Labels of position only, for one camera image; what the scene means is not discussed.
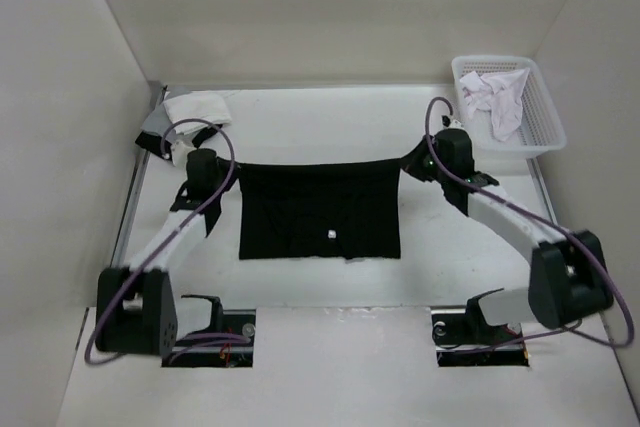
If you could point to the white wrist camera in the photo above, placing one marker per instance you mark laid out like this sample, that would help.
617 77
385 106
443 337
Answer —
178 153
449 122

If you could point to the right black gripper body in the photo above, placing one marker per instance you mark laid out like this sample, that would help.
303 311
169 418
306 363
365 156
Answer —
421 166

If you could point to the folded black tank top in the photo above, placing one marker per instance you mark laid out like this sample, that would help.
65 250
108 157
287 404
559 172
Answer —
157 146

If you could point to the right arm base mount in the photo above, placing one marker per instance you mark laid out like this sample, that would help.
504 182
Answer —
463 339

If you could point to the folded grey tank top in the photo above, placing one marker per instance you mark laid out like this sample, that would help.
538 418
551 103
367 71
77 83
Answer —
158 123

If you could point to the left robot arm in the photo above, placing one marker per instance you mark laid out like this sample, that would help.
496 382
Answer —
136 311

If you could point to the white tank top in basket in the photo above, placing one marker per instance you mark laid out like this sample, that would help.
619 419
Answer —
500 95

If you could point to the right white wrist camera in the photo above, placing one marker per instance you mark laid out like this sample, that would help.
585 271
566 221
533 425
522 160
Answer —
449 122

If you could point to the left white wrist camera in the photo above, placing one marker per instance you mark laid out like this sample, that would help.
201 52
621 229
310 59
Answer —
178 153

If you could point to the black tank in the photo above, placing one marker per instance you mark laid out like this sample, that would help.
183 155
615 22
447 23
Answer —
344 210
157 146

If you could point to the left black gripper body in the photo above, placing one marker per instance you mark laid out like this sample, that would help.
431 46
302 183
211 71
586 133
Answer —
216 185

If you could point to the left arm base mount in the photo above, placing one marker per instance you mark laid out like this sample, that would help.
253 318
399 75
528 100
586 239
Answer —
211 336

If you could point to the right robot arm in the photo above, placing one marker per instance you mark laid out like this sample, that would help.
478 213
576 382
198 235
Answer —
563 286

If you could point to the white plastic basket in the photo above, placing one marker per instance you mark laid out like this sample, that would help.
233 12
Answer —
541 130

